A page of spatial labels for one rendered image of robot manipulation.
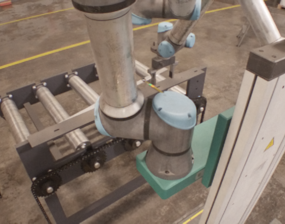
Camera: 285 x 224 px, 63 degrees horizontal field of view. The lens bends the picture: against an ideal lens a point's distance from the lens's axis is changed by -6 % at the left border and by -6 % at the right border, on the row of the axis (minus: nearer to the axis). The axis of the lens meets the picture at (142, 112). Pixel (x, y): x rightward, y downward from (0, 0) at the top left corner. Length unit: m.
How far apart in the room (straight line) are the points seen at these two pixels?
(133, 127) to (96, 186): 1.85
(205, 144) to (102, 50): 0.52
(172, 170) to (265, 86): 0.35
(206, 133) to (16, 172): 2.24
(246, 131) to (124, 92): 0.30
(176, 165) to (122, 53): 0.37
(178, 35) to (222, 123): 0.52
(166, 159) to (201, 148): 0.18
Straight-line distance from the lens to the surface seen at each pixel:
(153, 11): 0.76
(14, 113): 1.95
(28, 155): 1.33
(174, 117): 0.60
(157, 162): 0.72
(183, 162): 0.72
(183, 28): 1.05
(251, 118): 0.59
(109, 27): 0.44
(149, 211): 2.27
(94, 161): 1.45
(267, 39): 1.09
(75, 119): 1.31
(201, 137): 0.88
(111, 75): 0.51
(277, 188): 2.71
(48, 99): 1.98
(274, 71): 0.53
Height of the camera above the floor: 1.98
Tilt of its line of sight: 38 degrees down
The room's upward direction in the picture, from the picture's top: straight up
